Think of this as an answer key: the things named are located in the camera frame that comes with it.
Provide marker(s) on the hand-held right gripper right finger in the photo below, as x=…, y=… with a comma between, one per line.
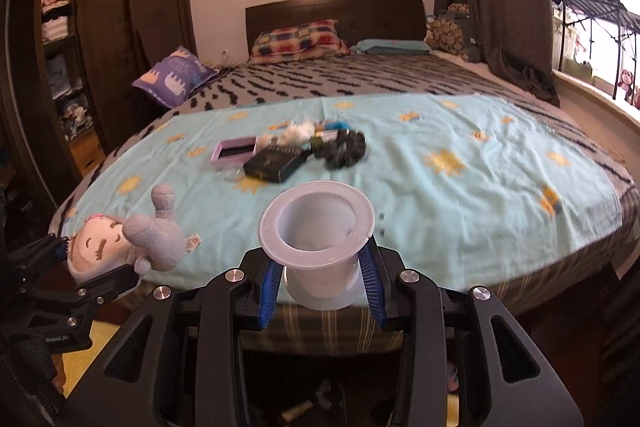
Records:
x=372, y=289

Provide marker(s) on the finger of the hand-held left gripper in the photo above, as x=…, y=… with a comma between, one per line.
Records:
x=42, y=254
x=95, y=292

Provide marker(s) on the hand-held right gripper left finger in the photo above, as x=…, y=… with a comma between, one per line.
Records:
x=267, y=294

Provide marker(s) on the grey plush doll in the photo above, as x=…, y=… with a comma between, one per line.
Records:
x=125, y=242

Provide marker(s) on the white plastic cup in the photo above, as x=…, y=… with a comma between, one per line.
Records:
x=320, y=252

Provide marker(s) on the clear plastic wrapper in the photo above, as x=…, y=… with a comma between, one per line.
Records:
x=234, y=174

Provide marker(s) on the black box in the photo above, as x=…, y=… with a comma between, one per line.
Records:
x=275, y=164

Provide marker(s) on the black scrunchie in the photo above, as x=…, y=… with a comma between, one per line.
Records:
x=345, y=149

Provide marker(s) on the pink box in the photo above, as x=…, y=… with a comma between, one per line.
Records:
x=235, y=154

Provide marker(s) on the small green packet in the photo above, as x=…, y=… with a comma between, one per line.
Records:
x=322, y=138

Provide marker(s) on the white tissue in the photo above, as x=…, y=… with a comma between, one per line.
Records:
x=295, y=132

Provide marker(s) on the yellow fleece cloth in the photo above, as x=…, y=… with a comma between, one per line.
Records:
x=107, y=332

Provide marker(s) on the striped grey bed sheet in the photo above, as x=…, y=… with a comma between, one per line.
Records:
x=440, y=307

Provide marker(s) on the pink and blue slipper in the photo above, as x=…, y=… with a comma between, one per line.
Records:
x=452, y=377

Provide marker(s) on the bed with light-blue sheet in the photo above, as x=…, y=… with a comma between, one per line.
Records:
x=450, y=192

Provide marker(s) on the small blue packet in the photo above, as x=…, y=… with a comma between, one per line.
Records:
x=337, y=125

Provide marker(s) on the purple elephant-print pillow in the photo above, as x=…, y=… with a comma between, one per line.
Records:
x=172, y=77

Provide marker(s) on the stack of folded clothes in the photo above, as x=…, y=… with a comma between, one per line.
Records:
x=60, y=22

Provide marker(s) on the dark wooden wardrobe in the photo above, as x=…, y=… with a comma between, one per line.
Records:
x=125, y=32

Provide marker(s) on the teal pillow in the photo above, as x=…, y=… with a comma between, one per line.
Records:
x=390, y=46

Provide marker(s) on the plaid pillow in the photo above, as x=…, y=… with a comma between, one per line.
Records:
x=300, y=39

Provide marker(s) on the brown patterned cushion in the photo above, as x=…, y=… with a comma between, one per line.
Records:
x=445, y=34

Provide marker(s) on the dark wooden headboard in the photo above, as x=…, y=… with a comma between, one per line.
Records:
x=380, y=14

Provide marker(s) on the grey bag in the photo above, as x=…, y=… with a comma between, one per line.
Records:
x=467, y=27

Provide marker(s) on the small plush toy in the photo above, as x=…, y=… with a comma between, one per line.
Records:
x=627, y=82

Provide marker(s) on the metal window rack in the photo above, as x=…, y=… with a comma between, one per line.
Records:
x=595, y=12

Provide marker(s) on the white wall socket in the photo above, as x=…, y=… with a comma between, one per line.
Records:
x=226, y=55

